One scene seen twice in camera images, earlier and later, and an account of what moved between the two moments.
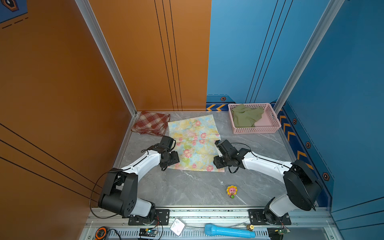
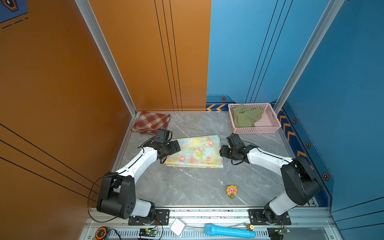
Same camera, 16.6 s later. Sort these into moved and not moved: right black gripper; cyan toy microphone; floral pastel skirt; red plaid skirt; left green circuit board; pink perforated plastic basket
Moved: right black gripper; floral pastel skirt
Not moved: cyan toy microphone; pink perforated plastic basket; red plaid skirt; left green circuit board
